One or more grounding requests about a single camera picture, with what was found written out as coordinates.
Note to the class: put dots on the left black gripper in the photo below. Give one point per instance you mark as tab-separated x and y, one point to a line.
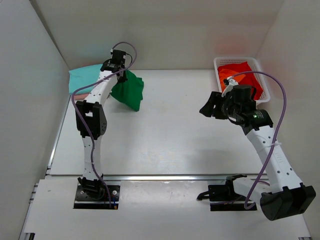
123	79

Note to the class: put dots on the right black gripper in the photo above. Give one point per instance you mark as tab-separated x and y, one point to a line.
208	110

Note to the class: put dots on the green t shirt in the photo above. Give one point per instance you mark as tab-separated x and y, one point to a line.
129	92

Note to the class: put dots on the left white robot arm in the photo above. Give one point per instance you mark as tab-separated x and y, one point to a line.
91	123

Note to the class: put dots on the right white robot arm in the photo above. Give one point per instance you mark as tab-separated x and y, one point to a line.
286	195

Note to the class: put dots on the folded teal t shirt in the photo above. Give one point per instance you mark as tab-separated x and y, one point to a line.
83	76

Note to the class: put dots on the orange t shirt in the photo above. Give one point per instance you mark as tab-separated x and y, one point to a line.
239	78

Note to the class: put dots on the folded pink t shirt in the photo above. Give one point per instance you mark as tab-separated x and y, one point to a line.
80	97

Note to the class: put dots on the red t shirt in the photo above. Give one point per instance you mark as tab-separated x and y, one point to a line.
228	70

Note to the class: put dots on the white plastic basket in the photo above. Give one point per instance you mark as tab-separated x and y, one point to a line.
253	64

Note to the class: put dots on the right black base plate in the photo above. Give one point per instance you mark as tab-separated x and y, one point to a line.
221	200

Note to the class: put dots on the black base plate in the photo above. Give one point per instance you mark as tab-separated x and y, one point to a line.
221	200
97	201

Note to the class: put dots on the aluminium table rail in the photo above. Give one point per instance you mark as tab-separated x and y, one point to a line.
156	177

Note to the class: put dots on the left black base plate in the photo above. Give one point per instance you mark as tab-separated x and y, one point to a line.
97	201

